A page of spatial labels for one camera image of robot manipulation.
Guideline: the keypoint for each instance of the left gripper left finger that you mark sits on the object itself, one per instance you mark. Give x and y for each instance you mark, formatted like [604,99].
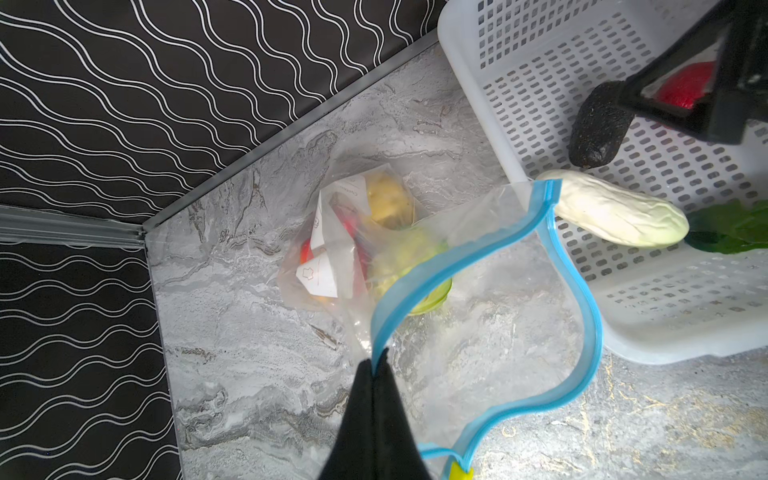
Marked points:
[352,456]

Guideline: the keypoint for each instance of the clear zip top bag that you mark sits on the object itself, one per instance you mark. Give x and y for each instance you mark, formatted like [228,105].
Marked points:
[498,326]

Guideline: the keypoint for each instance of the yellow potato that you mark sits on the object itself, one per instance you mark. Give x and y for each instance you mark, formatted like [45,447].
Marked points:
[391,205]

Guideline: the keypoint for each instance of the dark green leaf piece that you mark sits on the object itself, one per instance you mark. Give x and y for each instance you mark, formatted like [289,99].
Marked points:
[729,228]

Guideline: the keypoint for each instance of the white plastic basket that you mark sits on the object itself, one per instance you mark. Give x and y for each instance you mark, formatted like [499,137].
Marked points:
[527,67]

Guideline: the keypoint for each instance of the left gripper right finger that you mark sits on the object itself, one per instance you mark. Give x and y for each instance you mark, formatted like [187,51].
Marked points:
[395,451]

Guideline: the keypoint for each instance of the green cabbage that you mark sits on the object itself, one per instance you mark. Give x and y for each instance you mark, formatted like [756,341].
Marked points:
[399,256]

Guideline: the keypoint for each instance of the white daikon radish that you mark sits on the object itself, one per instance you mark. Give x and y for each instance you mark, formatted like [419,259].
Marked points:
[616,214]

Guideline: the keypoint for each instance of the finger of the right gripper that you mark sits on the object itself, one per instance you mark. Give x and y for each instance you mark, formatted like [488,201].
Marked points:
[733,34]

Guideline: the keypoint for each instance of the black avocado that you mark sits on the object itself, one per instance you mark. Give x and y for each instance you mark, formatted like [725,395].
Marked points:
[599,128]

